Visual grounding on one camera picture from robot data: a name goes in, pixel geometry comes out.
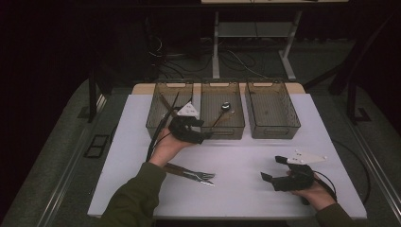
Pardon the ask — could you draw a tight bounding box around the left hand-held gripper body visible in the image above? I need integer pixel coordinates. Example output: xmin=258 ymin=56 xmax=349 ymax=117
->
xmin=168 ymin=101 xmax=206 ymax=146

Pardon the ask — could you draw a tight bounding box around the white table mat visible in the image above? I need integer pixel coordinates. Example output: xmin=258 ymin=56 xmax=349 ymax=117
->
xmin=87 ymin=93 xmax=368 ymax=220

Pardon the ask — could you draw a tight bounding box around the black cable beside table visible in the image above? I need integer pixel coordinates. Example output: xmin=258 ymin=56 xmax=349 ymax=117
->
xmin=334 ymin=140 xmax=373 ymax=206

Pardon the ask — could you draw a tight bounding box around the metal spoon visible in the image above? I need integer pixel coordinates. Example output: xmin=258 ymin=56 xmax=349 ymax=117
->
xmin=210 ymin=101 xmax=232 ymax=129

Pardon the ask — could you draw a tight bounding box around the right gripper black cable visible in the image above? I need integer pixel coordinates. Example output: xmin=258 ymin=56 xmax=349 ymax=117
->
xmin=311 ymin=169 xmax=338 ymax=202

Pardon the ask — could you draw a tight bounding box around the metal floor rail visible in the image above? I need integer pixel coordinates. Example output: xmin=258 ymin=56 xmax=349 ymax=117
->
xmin=37 ymin=94 xmax=108 ymax=227
xmin=343 ymin=121 xmax=401 ymax=217

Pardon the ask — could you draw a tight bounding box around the wooden handled metal fork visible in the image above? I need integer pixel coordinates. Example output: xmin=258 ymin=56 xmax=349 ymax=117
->
xmin=164 ymin=166 xmax=216 ymax=187
xmin=165 ymin=162 xmax=217 ymax=180

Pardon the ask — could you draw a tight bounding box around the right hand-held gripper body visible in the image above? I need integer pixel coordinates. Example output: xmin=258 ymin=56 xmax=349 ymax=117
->
xmin=272 ymin=149 xmax=327 ymax=193

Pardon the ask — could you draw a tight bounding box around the black metal stand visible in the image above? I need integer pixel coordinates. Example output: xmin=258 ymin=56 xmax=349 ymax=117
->
xmin=88 ymin=62 xmax=112 ymax=124
xmin=329 ymin=12 xmax=401 ymax=125

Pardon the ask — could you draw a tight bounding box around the person's left hand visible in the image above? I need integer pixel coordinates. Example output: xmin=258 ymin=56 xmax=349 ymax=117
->
xmin=148 ymin=131 xmax=193 ymax=168

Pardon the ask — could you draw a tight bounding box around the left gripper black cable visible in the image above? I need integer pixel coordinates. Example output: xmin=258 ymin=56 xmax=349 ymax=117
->
xmin=145 ymin=110 xmax=174 ymax=164

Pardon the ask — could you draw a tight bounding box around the black rectangular floor frame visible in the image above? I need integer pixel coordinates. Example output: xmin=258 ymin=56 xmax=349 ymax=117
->
xmin=84 ymin=134 xmax=110 ymax=159

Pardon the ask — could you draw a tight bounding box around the black chopstick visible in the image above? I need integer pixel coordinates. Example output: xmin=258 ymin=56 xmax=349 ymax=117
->
xmin=166 ymin=92 xmax=181 ymax=119

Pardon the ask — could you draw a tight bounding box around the clear grey plastic bin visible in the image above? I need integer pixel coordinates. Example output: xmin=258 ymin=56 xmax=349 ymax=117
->
xmin=200 ymin=79 xmax=246 ymax=141
xmin=145 ymin=80 xmax=194 ymax=141
xmin=244 ymin=79 xmax=302 ymax=140

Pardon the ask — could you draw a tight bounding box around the tangle of black floor cables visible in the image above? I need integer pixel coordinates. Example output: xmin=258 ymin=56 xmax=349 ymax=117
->
xmin=148 ymin=34 xmax=269 ymax=79

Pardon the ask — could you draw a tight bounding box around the white metal desk frame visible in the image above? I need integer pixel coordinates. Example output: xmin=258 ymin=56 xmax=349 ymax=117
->
xmin=200 ymin=0 xmax=349 ymax=81

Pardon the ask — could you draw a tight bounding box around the person's right hand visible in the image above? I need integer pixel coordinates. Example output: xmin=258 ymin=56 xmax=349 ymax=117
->
xmin=288 ymin=181 xmax=337 ymax=212

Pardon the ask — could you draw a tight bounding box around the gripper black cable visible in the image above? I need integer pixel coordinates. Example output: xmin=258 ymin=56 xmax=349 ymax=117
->
xmin=145 ymin=110 xmax=174 ymax=164
xmin=311 ymin=169 xmax=338 ymax=202

